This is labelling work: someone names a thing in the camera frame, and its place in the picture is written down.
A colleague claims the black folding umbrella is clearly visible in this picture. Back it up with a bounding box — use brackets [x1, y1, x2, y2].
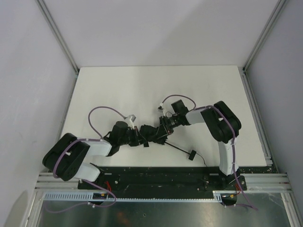
[139, 124, 207, 167]

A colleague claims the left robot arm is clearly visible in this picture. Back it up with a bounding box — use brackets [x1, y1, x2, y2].
[42, 121, 146, 182]

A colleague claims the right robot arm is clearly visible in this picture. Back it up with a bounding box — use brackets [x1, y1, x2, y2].
[157, 100, 241, 187]

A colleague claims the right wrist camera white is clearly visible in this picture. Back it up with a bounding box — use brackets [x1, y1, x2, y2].
[157, 103, 165, 112]

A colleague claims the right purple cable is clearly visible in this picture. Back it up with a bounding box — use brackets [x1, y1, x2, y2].
[162, 95, 258, 211]

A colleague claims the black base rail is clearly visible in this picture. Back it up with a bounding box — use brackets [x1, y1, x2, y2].
[78, 165, 247, 199]

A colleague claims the right aluminium frame post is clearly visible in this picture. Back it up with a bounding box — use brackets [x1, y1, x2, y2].
[242, 0, 288, 74]

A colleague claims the aluminium frame post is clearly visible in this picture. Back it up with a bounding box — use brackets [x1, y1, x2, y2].
[242, 0, 288, 74]
[35, 0, 80, 74]

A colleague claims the grey slotted cable duct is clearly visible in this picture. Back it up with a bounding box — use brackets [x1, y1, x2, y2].
[42, 190, 237, 204]

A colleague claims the left aluminium frame post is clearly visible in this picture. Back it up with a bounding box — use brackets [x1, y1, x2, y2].
[35, 0, 80, 74]

